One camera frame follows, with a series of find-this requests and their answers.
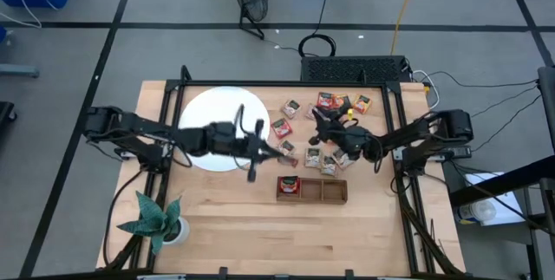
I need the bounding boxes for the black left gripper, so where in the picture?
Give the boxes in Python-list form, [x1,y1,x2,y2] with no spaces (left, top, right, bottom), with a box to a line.
[199,118,287,183]

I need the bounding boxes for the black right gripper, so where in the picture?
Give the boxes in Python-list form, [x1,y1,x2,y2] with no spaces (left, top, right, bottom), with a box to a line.
[308,107,382,162]

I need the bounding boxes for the orange mango tea bag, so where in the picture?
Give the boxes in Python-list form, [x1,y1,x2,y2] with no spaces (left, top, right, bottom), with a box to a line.
[332,93,351,111]
[352,94,373,115]

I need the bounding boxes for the red tea bag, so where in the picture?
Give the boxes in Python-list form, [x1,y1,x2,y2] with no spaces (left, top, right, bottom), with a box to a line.
[316,91,336,110]
[278,175,301,196]
[271,117,294,140]

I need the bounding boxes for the wooden tea box organizer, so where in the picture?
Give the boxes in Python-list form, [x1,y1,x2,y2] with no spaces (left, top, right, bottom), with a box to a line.
[276,175,349,205]

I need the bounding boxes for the black computer case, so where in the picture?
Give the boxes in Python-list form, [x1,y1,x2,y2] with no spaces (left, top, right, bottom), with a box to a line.
[300,55,412,84]

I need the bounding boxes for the white round plate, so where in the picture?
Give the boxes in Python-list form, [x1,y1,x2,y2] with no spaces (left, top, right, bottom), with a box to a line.
[178,86,271,173]

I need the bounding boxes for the green plant in white pot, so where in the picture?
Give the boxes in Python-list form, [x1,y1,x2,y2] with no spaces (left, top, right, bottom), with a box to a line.
[116,191,191,256]

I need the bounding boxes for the white plastic bottle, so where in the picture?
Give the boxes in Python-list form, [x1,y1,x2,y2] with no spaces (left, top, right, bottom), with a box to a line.
[453,201,498,225]

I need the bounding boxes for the black metal stand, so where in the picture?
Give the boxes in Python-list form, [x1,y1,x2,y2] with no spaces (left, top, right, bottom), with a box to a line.
[448,65,555,280]

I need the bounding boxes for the white sheet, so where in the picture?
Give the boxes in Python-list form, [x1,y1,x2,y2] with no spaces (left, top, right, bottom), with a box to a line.
[463,171,526,227]

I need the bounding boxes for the black metal table frame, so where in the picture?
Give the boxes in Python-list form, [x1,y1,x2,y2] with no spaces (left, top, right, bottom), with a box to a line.
[97,65,467,280]

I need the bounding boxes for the black coiled floor cable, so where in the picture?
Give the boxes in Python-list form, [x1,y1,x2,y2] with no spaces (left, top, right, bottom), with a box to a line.
[297,0,338,59]

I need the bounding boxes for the yellow hanging cable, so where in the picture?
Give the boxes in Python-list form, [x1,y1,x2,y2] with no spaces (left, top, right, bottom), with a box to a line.
[389,0,422,56]

